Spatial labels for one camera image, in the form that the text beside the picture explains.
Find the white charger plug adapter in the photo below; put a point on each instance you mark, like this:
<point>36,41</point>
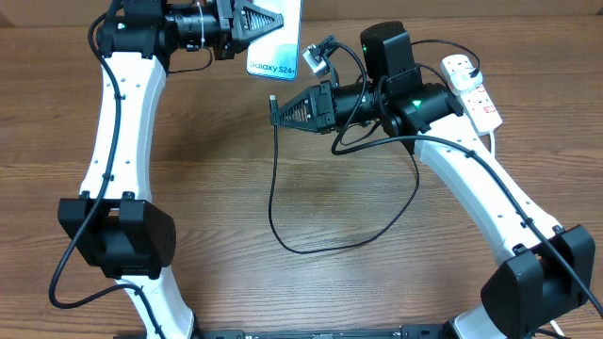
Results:
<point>461,82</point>

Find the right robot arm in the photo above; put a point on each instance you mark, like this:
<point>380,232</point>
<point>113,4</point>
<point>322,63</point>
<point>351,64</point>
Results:
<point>544,270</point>

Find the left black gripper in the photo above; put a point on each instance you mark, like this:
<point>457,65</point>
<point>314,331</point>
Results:
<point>232,14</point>

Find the Galaxy smartphone blue screen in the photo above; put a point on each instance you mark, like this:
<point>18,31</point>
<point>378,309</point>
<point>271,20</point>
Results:
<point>276,54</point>

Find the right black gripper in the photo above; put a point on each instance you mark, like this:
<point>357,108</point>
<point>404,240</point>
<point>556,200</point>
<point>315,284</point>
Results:
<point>321,101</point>

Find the white power strip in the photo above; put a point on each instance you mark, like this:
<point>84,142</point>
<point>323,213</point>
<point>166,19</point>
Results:
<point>477,103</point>

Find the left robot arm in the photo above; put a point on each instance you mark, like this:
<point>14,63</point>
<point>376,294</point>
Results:
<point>112,222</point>

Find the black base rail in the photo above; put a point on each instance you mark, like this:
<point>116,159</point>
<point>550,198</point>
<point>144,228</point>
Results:
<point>320,334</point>

